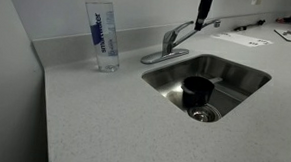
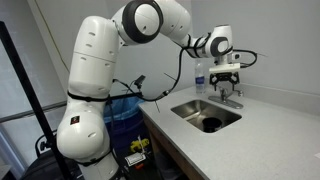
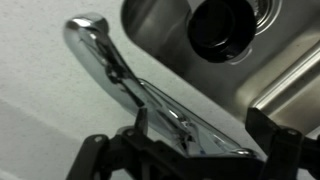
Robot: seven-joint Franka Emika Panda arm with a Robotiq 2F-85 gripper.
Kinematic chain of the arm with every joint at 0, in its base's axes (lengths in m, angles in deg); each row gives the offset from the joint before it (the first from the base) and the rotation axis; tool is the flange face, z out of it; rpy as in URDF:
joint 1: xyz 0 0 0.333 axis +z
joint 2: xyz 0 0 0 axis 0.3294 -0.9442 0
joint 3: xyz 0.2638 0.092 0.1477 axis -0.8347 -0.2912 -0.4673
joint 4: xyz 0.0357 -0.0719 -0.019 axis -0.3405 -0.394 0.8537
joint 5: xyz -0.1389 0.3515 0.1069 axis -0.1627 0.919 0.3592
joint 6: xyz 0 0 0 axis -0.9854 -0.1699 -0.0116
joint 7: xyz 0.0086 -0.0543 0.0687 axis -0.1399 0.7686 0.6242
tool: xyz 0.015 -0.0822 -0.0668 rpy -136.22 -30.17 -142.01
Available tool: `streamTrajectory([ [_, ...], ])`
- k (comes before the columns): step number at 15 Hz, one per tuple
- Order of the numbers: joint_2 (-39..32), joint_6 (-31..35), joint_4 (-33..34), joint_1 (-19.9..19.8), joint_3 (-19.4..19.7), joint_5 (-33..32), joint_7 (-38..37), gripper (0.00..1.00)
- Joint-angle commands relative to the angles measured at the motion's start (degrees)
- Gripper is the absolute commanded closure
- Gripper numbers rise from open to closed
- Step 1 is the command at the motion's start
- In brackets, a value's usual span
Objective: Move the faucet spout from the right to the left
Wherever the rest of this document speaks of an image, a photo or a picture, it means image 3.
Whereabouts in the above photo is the black cup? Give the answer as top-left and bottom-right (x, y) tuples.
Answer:
(186, 0), (258, 64)

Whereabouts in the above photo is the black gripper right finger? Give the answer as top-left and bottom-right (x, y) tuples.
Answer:
(244, 106), (320, 180)

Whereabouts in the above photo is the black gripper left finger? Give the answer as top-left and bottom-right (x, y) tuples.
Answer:
(65, 106), (188, 180)

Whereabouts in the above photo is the metal sink drain strainer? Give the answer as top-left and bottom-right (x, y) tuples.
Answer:
(249, 0), (285, 36)

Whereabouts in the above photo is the stainless steel sink basin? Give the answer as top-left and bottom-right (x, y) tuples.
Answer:
(120, 0), (320, 136)

